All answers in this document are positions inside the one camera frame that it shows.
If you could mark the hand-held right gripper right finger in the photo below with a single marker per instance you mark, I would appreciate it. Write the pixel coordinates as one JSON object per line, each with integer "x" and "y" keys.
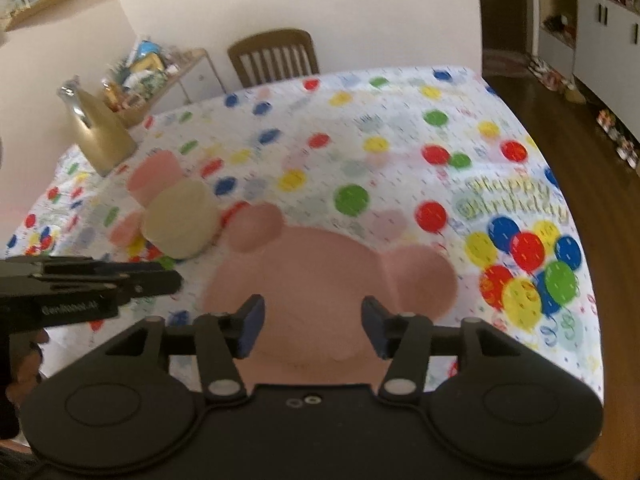
{"x": 372, "y": 325}

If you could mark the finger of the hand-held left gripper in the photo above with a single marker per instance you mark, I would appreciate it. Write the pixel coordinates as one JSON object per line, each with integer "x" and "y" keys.
{"x": 150, "y": 282}

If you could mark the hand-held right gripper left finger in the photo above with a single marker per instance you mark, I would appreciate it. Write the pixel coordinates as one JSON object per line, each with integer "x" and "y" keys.
{"x": 253, "y": 325}

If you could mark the small pink heart dish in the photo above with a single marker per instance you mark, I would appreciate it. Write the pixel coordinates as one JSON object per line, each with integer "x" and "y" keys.
{"x": 125, "y": 230}

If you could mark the cream bowl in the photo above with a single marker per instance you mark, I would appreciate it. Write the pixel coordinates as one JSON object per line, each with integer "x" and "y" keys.
{"x": 180, "y": 220}

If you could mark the pink bear-shaped plate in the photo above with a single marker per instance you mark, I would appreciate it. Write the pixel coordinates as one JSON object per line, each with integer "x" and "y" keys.
{"x": 320, "y": 270}

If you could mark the pink bowl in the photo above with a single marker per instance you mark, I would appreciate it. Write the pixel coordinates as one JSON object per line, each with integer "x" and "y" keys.
{"x": 152, "y": 175}

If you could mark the person's left hand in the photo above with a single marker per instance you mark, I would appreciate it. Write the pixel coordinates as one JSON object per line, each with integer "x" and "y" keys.
{"x": 27, "y": 370}

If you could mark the gold thermos jug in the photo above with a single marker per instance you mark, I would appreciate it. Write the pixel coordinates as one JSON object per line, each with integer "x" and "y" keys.
{"x": 102, "y": 140}

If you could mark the green tissue box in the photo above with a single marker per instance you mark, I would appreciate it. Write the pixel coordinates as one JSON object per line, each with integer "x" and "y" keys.
{"x": 145, "y": 82}

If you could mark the balloon print tablecloth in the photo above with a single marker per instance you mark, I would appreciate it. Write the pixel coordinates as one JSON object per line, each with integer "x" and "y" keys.
{"x": 390, "y": 125}

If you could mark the wooden white sideboard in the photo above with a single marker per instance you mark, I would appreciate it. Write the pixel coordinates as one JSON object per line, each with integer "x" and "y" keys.
{"x": 200, "y": 77}

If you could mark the yellow box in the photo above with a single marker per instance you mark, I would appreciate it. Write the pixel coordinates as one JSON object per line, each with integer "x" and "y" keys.
{"x": 145, "y": 64}

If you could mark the blue round toy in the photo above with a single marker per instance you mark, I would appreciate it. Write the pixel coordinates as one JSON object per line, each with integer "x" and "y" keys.
{"x": 147, "y": 49}

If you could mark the wooden chair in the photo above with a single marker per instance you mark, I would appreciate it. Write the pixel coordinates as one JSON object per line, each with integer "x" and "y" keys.
{"x": 272, "y": 45}

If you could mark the row of shoes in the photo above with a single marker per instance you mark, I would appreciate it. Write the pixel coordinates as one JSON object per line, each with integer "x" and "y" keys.
{"x": 555, "y": 80}

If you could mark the dark brown door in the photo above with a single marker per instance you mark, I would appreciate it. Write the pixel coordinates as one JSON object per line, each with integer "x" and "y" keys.
{"x": 500, "y": 5}

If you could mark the wooden wall shelf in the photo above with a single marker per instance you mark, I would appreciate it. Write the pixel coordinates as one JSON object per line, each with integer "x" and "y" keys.
{"x": 45, "y": 5}

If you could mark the white wall cabinet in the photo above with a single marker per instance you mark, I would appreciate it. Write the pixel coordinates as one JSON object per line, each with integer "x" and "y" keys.
{"x": 605, "y": 45}

